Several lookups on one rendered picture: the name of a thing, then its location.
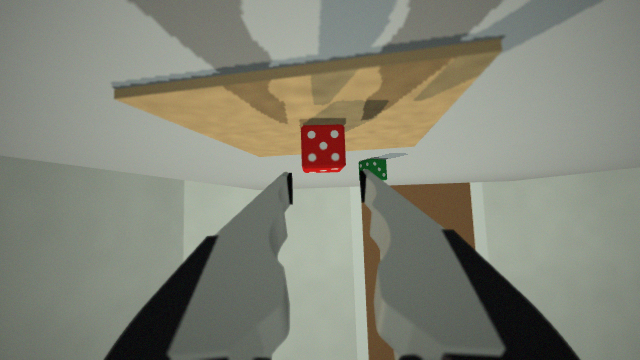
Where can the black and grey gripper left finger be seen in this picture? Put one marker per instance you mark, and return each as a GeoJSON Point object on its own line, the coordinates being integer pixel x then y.
{"type": "Point", "coordinates": [228, 300]}

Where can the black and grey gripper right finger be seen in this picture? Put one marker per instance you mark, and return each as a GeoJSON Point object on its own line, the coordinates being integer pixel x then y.
{"type": "Point", "coordinates": [436, 297]}

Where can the tan mat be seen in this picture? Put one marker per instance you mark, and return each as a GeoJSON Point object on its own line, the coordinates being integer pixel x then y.
{"type": "Point", "coordinates": [383, 101]}

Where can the red die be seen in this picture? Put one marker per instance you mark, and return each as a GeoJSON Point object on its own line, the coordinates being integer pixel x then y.
{"type": "Point", "coordinates": [323, 148]}

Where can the green die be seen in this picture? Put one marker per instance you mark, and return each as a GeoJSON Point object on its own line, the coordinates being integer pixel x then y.
{"type": "Point", "coordinates": [376, 166]}

